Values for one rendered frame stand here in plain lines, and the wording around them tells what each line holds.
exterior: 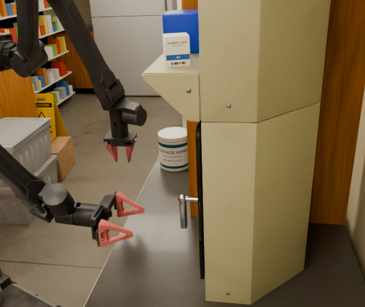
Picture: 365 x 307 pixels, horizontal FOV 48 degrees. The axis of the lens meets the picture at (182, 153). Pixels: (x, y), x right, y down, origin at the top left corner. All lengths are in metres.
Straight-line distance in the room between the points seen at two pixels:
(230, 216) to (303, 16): 0.44
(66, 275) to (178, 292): 1.69
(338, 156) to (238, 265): 0.48
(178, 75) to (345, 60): 0.54
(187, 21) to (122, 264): 0.68
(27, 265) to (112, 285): 1.79
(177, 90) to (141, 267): 0.57
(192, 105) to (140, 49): 5.14
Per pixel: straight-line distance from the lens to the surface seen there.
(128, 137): 1.37
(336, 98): 1.21
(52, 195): 0.97
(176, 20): 0.98
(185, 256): 1.21
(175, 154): 1.63
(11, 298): 2.31
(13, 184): 1.01
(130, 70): 6.03
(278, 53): 0.82
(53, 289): 2.66
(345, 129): 1.24
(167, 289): 1.11
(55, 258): 2.88
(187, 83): 0.80
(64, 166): 3.84
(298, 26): 0.85
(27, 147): 3.17
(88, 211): 1.01
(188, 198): 0.96
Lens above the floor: 1.69
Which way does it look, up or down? 24 degrees down
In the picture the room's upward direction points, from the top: 3 degrees counter-clockwise
